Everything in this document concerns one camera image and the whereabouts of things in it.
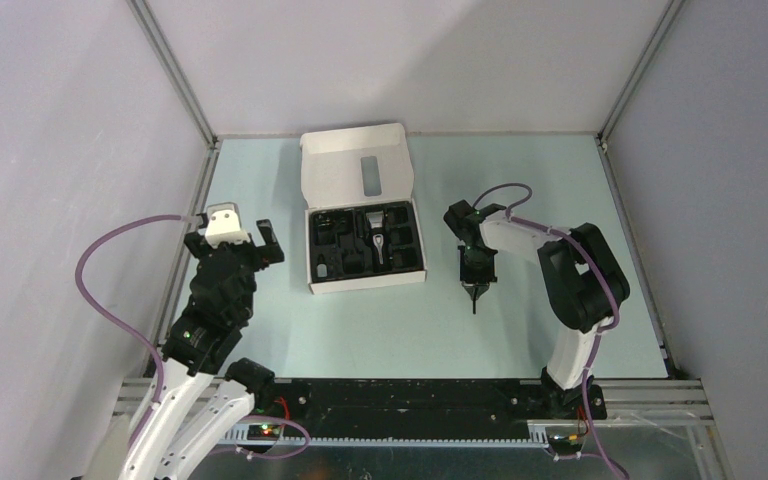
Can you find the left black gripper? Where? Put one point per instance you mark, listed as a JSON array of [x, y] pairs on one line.
[[273, 250]]

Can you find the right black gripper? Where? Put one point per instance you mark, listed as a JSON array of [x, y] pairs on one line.
[[471, 280]]

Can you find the silver black hair clipper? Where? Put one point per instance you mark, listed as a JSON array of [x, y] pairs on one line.
[[376, 221]]

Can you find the white box with black tray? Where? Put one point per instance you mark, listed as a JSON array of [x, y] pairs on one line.
[[346, 173]]

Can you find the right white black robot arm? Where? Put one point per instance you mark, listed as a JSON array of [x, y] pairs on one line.
[[584, 283]]

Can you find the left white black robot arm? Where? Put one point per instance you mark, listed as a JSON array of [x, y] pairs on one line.
[[196, 348]]

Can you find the right controller board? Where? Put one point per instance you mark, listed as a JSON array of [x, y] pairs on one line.
[[565, 446]]

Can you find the controller board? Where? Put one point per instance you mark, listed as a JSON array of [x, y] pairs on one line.
[[565, 446], [264, 432]]

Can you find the left controller board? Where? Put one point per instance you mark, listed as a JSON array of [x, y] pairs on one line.
[[264, 432]]

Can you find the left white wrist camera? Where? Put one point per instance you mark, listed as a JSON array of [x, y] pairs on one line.
[[224, 225]]

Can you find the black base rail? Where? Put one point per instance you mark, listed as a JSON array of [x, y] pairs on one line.
[[425, 409]]

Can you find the left aluminium corner post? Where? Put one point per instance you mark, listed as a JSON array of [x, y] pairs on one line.
[[162, 48]]

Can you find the aluminium corner post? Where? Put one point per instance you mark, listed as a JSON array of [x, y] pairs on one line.
[[650, 50], [162, 48]]

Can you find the right aluminium corner post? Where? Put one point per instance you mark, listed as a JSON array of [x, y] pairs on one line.
[[650, 50]]

